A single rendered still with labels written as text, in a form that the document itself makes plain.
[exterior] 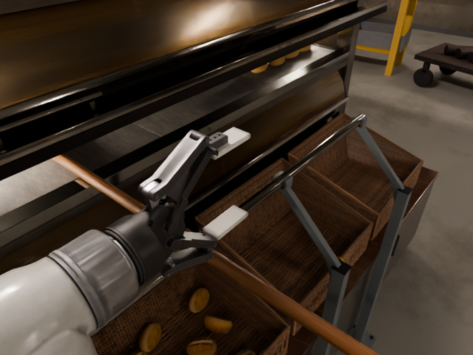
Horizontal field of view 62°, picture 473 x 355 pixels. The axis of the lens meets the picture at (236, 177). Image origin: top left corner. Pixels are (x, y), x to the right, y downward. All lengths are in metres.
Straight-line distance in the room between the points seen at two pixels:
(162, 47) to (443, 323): 1.97
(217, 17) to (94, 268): 0.98
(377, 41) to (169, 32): 4.39
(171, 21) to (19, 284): 0.88
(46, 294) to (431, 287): 2.35
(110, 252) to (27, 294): 0.08
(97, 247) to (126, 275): 0.04
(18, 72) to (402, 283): 2.19
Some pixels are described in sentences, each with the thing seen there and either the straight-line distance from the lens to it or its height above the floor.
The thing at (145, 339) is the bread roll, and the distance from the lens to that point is 1.40.
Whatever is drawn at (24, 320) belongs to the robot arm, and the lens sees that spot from 0.38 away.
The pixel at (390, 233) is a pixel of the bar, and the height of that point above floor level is 0.75.
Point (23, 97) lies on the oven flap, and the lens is 0.93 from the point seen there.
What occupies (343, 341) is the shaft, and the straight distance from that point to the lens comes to 0.73.
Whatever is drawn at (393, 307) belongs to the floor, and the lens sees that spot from 2.39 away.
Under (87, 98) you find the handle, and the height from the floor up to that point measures 1.46.
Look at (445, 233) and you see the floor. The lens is 2.96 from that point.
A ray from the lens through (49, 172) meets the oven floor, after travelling 1.22.
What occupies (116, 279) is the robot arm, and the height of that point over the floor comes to 1.51.
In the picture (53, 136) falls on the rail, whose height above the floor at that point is 1.43.
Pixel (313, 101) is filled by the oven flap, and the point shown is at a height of 1.01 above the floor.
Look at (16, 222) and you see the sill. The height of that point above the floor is 1.18.
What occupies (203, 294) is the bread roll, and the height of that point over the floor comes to 0.64.
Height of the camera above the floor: 1.81
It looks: 36 degrees down
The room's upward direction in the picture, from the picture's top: straight up
